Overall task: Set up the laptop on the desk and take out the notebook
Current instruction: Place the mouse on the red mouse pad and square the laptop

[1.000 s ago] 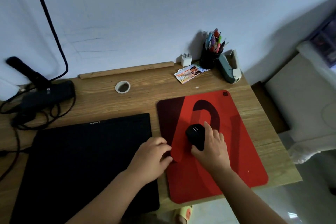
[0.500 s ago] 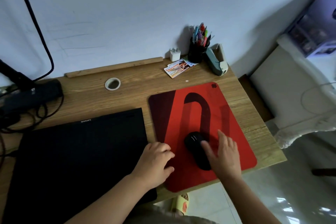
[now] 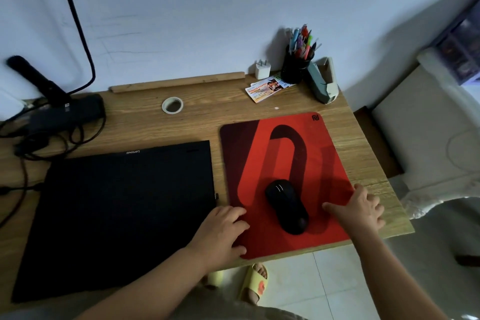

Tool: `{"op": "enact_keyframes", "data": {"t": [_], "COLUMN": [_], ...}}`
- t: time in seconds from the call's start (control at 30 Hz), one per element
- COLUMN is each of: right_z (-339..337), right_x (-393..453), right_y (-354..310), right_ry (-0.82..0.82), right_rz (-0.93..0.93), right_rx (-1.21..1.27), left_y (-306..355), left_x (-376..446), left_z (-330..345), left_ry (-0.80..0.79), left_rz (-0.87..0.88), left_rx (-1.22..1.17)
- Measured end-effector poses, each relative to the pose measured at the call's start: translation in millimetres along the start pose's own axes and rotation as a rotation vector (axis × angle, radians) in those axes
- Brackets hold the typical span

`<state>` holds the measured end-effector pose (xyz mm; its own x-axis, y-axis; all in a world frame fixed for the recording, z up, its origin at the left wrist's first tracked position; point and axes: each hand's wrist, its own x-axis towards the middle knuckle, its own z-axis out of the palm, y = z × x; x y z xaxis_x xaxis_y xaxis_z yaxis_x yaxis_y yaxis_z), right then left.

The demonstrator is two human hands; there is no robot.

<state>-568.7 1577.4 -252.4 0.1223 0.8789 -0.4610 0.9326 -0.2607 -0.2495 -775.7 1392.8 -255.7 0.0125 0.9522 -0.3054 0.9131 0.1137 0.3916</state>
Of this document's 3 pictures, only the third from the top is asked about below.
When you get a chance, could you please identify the person's right hand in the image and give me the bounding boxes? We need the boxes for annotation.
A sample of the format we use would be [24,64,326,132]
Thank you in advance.
[322,183,386,242]

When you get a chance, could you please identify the person's left hand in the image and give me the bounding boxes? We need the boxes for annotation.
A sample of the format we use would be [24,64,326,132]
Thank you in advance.
[187,206,251,272]

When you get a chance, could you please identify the red mouse pad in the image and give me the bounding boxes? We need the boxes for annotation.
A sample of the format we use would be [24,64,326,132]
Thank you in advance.
[219,112,356,260]

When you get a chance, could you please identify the person's right forearm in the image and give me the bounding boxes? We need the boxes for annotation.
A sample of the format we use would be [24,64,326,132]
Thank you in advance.
[349,229,449,320]

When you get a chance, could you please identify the person's left forearm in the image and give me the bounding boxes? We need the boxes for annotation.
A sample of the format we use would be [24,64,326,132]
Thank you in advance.
[75,243,211,320]

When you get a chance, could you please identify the person's foot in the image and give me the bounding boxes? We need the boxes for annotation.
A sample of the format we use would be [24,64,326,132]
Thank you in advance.
[247,264,268,303]

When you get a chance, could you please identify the yellow slipper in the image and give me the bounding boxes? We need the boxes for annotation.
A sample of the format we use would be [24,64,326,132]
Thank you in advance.
[238,263,270,306]
[204,270,225,290]

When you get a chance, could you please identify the black computer mouse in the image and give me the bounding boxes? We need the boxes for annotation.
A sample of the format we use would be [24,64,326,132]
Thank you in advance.
[265,179,310,236]

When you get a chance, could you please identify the person's grey shorts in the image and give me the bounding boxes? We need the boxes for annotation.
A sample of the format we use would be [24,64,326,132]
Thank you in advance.
[170,291,310,320]

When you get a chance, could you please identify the white lace cloth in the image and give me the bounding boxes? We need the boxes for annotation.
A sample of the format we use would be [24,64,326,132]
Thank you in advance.
[400,171,480,221]

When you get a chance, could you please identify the beige cushion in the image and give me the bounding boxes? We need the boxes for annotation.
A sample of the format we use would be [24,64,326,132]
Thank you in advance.
[370,63,480,191]

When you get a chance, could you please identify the grey-green stapler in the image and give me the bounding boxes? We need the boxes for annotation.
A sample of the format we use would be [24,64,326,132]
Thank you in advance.
[307,56,340,105]

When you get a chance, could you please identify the black laptop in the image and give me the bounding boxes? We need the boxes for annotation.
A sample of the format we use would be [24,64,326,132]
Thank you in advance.
[11,140,219,304]

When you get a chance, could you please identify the pile of printed cards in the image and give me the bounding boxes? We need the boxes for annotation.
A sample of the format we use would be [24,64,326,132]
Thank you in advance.
[245,74,296,104]

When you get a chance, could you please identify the black pen holder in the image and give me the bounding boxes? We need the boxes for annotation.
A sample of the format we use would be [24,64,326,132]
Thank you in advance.
[280,46,311,85]

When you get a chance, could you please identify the white charger plug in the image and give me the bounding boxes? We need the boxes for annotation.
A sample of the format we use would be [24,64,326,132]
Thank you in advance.
[255,59,271,80]

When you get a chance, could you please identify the white tape roll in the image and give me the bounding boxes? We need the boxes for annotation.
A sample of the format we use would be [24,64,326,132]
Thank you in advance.
[161,96,184,115]

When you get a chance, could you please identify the bunch of colourful pens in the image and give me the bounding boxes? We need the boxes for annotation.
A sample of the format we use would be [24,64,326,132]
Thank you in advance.
[286,24,322,61]

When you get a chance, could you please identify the wooden stick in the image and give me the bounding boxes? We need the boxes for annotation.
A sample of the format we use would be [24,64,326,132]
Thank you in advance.
[110,71,246,94]

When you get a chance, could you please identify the purple plastic drawer unit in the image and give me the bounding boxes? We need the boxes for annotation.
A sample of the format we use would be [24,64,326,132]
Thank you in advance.
[430,0,480,86]

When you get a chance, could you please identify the black handheld device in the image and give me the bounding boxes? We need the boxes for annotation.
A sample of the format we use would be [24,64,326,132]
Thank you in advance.
[6,55,73,107]

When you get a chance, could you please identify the thin black cables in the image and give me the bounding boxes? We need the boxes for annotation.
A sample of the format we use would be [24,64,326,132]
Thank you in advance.
[0,104,107,230]

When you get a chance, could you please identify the thick black cable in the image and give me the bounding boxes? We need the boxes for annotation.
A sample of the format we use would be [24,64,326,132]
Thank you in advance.
[52,0,97,96]

